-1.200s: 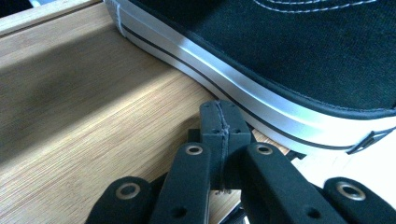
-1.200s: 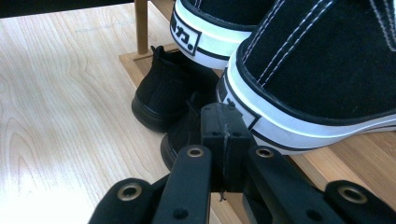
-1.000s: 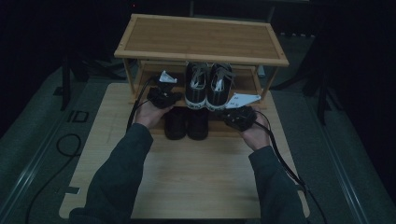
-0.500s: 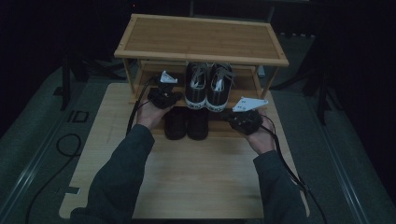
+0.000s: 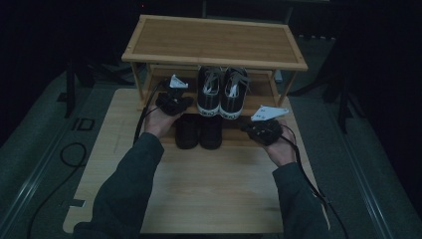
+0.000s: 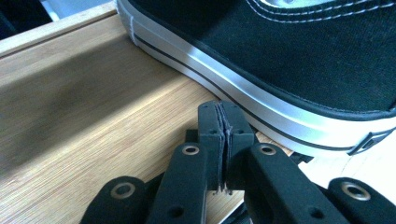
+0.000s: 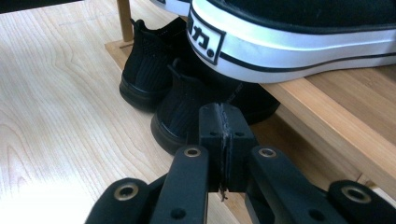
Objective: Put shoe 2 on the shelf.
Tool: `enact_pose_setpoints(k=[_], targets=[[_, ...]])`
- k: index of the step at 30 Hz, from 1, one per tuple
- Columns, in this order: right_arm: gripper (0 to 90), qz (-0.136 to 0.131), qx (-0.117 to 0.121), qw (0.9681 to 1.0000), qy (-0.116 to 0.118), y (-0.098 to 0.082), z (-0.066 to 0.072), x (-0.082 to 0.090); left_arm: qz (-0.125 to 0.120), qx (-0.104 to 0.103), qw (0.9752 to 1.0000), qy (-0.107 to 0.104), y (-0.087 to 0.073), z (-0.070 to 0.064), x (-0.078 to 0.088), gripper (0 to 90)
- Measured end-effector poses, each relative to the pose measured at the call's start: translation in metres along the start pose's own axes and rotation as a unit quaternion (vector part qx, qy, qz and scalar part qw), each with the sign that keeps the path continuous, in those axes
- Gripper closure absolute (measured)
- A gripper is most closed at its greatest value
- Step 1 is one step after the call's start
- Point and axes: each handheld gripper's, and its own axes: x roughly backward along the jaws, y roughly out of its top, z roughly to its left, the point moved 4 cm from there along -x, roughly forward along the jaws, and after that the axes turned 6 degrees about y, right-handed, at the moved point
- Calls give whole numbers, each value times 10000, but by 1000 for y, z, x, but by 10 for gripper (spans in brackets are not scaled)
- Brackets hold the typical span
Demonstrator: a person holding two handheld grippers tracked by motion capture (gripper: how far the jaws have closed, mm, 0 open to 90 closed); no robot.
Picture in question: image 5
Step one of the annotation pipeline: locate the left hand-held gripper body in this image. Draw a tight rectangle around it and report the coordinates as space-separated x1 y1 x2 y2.
155 74 185 117

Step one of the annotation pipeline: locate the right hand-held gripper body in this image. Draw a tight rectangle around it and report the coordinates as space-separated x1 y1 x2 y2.
243 105 290 146

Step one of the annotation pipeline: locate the black white canvas sneaker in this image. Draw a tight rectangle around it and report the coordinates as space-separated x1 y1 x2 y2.
219 66 251 120
196 65 223 119

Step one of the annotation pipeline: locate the plain black shoe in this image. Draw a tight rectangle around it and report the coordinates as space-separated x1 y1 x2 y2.
174 114 201 150
198 114 224 150

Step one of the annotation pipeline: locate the wooden three-tier shoe rack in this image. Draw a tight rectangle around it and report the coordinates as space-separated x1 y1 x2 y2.
120 14 310 148

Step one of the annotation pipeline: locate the person's right hand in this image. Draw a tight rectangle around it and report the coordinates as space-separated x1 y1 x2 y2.
263 119 298 167

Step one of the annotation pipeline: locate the black metal stand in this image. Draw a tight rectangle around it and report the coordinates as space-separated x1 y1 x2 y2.
288 33 366 134
64 59 134 120

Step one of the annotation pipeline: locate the left hand-held gripper cable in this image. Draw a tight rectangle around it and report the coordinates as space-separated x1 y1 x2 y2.
132 79 167 146

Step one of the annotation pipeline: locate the hand-held gripper cable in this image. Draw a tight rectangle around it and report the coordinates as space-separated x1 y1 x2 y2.
132 79 167 146
279 123 350 239

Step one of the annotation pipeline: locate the right hand-held gripper cable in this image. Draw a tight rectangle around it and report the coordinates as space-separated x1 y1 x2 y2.
279 123 350 239

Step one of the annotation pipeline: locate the grey metal floor rail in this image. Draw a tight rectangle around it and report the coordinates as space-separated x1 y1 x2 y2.
339 130 397 239
0 123 76 233

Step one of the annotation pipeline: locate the black floor cable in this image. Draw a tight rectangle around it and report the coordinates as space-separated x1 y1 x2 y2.
25 141 89 239

